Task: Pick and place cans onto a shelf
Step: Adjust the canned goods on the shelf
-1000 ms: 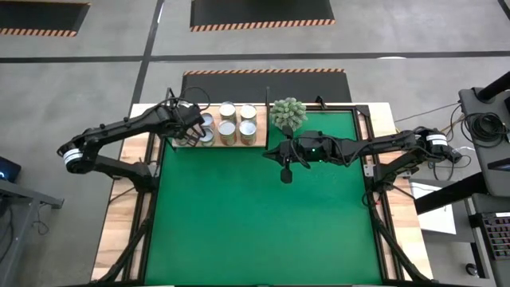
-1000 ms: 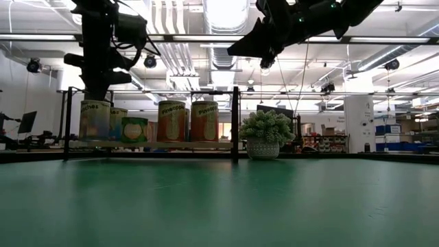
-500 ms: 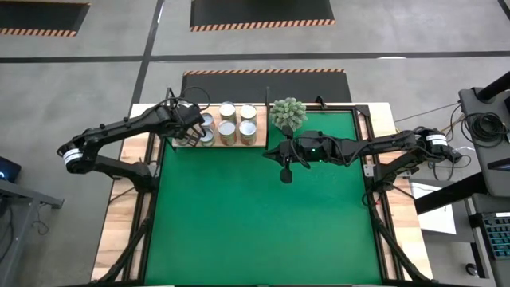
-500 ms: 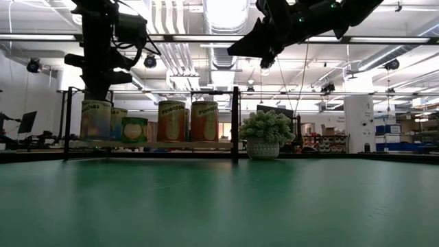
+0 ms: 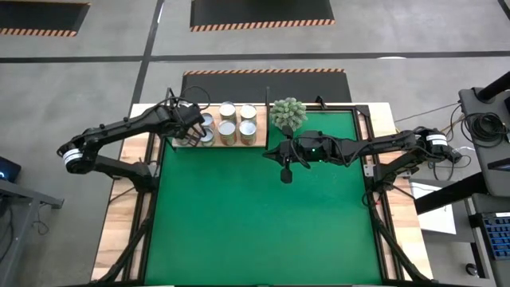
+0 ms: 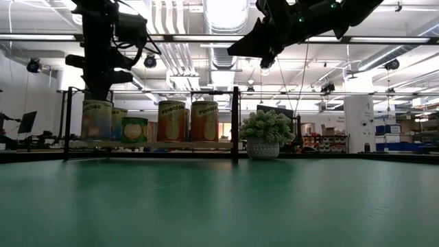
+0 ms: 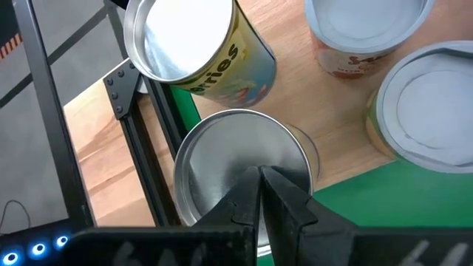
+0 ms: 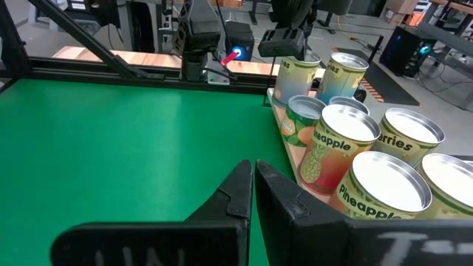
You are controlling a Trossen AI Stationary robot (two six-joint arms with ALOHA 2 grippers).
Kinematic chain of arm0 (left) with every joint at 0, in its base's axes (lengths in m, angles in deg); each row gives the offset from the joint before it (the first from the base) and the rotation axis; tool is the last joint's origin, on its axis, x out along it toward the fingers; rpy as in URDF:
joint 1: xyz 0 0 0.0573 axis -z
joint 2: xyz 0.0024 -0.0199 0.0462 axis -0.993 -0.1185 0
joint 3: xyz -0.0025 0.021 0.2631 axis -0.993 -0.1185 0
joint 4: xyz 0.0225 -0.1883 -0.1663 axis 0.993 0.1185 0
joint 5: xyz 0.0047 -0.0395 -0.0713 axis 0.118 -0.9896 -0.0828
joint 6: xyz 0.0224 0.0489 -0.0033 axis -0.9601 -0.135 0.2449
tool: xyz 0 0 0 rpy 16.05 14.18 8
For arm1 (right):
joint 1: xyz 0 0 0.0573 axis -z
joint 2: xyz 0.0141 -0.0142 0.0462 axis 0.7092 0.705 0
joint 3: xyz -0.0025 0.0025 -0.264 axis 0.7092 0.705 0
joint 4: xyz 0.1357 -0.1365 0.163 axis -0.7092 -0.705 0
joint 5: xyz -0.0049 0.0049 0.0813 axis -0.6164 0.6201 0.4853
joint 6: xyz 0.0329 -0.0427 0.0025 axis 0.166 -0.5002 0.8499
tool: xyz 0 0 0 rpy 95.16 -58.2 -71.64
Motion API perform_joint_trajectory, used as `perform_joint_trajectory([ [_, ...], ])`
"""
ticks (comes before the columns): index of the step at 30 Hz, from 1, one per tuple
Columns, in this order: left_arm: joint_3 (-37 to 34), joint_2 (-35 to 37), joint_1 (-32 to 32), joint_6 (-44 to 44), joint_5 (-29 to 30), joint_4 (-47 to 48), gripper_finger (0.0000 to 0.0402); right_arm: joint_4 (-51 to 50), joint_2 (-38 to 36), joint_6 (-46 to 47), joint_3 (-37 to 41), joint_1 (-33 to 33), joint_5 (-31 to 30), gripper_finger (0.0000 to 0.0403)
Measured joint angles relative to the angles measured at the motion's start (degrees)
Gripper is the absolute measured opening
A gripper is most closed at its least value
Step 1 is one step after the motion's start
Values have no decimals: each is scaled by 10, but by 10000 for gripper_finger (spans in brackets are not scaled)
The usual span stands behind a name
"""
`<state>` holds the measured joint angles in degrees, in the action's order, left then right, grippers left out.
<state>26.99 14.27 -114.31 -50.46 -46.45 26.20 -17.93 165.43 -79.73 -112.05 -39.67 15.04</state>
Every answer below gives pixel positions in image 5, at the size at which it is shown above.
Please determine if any green table mat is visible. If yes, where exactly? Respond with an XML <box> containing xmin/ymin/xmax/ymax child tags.
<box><xmin>143</xmin><ymin>110</ymin><xmax>383</xmax><ymax>286</ymax></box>

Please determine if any silver-lidded tin can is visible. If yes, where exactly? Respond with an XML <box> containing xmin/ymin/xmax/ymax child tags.
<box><xmin>218</xmin><ymin>100</ymin><xmax>237</xmax><ymax>123</ymax></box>
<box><xmin>238</xmin><ymin>103</ymin><xmax>258</xmax><ymax>123</ymax></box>

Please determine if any grey metal desk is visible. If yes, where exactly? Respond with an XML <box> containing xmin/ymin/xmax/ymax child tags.
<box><xmin>0</xmin><ymin>179</ymin><xmax>65</xmax><ymax>287</ymax></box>

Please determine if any black cart beam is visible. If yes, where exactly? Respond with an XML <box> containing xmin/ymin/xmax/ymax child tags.
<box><xmin>414</xmin><ymin>171</ymin><xmax>489</xmax><ymax>215</ymax></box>

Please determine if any potted green succulent plant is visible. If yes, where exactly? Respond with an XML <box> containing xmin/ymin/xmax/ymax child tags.
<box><xmin>269</xmin><ymin>96</ymin><xmax>308</xmax><ymax>132</ymax></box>

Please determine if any coiled black cable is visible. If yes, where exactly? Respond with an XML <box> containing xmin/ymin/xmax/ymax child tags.
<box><xmin>461</xmin><ymin>112</ymin><xmax>509</xmax><ymax>148</ymax></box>

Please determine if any orange pineapple label can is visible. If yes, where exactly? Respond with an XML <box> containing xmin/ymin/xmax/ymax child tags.
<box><xmin>218</xmin><ymin>120</ymin><xmax>238</xmax><ymax>147</ymax></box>
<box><xmin>237</xmin><ymin>120</ymin><xmax>258</xmax><ymax>147</ymax></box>

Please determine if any grey equipment cart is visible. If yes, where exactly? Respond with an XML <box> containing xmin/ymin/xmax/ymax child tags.
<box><xmin>457</xmin><ymin>86</ymin><xmax>510</xmax><ymax>287</ymax></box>

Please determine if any wooden shelf with black frame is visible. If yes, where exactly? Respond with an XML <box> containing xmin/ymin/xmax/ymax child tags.
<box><xmin>161</xmin><ymin>85</ymin><xmax>272</xmax><ymax>152</ymax></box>

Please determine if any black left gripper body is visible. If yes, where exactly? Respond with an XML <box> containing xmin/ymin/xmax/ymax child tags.
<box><xmin>169</xmin><ymin>102</ymin><xmax>206</xmax><ymax>135</ymax></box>

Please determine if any dark device with blue light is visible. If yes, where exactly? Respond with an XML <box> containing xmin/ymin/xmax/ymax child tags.
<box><xmin>0</xmin><ymin>156</ymin><xmax>22</xmax><ymax>183</ymax></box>

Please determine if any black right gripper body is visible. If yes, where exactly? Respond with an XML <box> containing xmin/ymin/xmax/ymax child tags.
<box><xmin>280</xmin><ymin>125</ymin><xmax>332</xmax><ymax>184</ymax></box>

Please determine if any white paper sheet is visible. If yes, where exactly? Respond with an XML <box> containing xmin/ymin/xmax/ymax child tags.
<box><xmin>410</xmin><ymin>186</ymin><xmax>457</xmax><ymax>235</ymax></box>

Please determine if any black cart pole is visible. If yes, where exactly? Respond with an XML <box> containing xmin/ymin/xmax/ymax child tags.
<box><xmin>476</xmin><ymin>71</ymin><xmax>510</xmax><ymax>103</ymax></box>

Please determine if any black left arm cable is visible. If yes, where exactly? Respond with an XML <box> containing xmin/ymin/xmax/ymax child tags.
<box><xmin>181</xmin><ymin>85</ymin><xmax>211</xmax><ymax>111</ymax></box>

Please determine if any green sliced peaches can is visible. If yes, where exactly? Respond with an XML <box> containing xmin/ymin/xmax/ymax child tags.
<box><xmin>198</xmin><ymin>127</ymin><xmax>217</xmax><ymax>147</ymax></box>

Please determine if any black hazard-striped floor mat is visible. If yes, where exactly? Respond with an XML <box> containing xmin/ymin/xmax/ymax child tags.
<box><xmin>0</xmin><ymin>0</ymin><xmax>91</xmax><ymax>37</ymax></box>
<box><xmin>181</xmin><ymin>68</ymin><xmax>353</xmax><ymax>104</ymax></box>
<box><xmin>189</xmin><ymin>0</ymin><xmax>335</xmax><ymax>33</ymax></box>

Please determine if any black aluminium table frame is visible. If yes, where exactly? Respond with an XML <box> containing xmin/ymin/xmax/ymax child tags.
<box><xmin>89</xmin><ymin>101</ymin><xmax>435</xmax><ymax>287</ymax></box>

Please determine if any backlit keyboard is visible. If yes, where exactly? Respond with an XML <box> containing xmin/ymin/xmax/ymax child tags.
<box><xmin>481</xmin><ymin>213</ymin><xmax>510</xmax><ymax>260</ymax></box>

